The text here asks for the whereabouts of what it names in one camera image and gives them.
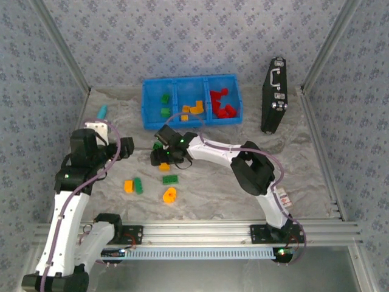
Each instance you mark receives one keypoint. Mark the red lego brick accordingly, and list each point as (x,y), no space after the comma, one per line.
(215,96)
(224,91)
(215,107)
(222,114)
(232,113)
(228,107)

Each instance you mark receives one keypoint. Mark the aluminium mounting rail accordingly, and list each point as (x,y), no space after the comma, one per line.
(197,234)

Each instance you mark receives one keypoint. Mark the aluminium frame post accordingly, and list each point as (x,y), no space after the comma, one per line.
(329,45)
(62,45)

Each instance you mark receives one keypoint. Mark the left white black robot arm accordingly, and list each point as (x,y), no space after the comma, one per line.
(64,228)

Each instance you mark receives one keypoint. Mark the blue three-compartment bin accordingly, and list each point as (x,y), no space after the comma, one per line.
(155,91)

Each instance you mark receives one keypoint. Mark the small clear card packet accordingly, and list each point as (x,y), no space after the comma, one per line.
(286,199)

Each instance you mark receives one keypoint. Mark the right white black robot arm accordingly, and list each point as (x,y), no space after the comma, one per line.
(212,152)

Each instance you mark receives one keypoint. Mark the small circuit board with LED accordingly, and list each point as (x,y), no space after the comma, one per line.
(114,253)
(282,252)

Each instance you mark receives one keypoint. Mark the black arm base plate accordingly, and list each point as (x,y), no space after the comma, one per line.
(258,234)
(133,234)

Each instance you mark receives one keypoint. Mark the teal cylindrical pen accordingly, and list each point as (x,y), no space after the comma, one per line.
(102,112)

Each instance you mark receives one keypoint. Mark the small green lego brick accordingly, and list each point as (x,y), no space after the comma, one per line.
(165,112)

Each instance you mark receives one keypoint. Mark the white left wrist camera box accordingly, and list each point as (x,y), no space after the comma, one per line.
(96,127)

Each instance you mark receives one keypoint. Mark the round yellow lego piece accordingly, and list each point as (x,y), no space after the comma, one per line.
(168,197)

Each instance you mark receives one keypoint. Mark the aluminium side rail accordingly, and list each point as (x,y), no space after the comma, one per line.
(82,109)
(313,121)

